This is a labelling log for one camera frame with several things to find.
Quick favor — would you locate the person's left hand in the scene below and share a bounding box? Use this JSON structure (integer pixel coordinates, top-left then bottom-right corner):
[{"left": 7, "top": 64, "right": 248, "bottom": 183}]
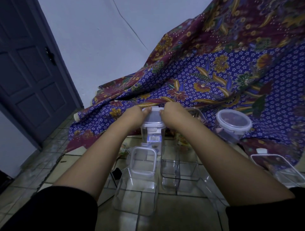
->
[{"left": 120, "top": 106, "right": 153, "bottom": 130}]

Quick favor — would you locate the person's right hand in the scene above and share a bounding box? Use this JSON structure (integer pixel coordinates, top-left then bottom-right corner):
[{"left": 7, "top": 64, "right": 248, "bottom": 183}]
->
[{"left": 159, "top": 102, "right": 194, "bottom": 130}]

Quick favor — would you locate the white-rimmed clear container lid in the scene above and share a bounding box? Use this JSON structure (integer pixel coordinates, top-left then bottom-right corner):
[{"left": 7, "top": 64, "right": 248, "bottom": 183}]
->
[{"left": 142, "top": 107, "right": 165, "bottom": 127}]

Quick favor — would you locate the tall clear plastic container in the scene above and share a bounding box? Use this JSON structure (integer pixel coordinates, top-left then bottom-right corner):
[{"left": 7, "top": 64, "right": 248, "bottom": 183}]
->
[{"left": 140, "top": 124, "right": 166, "bottom": 146}]

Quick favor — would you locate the person's left forearm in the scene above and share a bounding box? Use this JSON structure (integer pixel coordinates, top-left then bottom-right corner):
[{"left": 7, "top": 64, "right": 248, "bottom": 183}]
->
[{"left": 53, "top": 117, "right": 143, "bottom": 202}]

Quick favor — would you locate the person's right forearm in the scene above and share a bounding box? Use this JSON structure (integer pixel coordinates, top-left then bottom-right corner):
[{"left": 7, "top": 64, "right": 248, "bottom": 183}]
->
[{"left": 176, "top": 115, "right": 296, "bottom": 206}]

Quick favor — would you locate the small square clear container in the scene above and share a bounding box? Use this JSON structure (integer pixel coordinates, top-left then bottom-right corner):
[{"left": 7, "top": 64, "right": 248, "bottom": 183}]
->
[{"left": 186, "top": 107, "right": 207, "bottom": 125}]

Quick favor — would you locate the white-rimmed square clear lid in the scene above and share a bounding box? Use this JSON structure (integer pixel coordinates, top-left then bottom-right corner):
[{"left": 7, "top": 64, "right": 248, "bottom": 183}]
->
[{"left": 129, "top": 146, "right": 158, "bottom": 177}]

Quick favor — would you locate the open clear rectangular container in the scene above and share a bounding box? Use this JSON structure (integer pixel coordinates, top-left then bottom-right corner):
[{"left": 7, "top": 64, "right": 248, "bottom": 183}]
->
[{"left": 160, "top": 159, "right": 201, "bottom": 191}]

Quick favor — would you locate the round clear container with lid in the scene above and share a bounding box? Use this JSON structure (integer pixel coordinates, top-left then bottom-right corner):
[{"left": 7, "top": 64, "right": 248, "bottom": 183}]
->
[{"left": 215, "top": 109, "right": 253, "bottom": 144}]

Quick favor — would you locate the floral batik cloth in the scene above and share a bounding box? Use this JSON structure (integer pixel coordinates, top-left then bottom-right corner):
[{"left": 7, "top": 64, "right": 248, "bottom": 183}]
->
[{"left": 65, "top": 0, "right": 305, "bottom": 167}]

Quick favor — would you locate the large clear plastic container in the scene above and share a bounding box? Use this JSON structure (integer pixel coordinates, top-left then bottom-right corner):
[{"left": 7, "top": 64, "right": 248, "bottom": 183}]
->
[{"left": 113, "top": 167, "right": 159, "bottom": 216}]

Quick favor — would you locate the dark panelled door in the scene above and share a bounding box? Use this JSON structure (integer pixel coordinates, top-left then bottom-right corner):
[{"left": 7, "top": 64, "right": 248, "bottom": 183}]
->
[{"left": 0, "top": 0, "right": 83, "bottom": 144}]

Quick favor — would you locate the flat clear container white tab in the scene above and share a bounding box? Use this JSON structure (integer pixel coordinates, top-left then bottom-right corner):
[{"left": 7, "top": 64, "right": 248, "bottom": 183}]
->
[{"left": 250, "top": 148, "right": 305, "bottom": 189}]

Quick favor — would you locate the black left sleeve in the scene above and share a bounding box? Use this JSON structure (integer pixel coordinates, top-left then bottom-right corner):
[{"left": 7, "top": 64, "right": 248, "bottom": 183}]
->
[{"left": 0, "top": 186, "right": 98, "bottom": 231}]

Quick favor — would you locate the black sleeve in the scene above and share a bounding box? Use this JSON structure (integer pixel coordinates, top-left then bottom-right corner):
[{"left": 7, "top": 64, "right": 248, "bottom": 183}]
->
[
  {"left": 225, "top": 187, "right": 305, "bottom": 231},
  {"left": 0, "top": 186, "right": 98, "bottom": 231}
]

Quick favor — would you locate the black right sleeve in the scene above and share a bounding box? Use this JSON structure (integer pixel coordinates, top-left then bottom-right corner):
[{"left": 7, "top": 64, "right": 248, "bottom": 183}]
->
[{"left": 225, "top": 187, "right": 305, "bottom": 231}]

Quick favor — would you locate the dark door handle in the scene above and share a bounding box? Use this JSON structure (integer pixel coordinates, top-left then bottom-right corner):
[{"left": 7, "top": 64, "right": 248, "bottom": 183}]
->
[{"left": 45, "top": 46, "right": 57, "bottom": 66}]

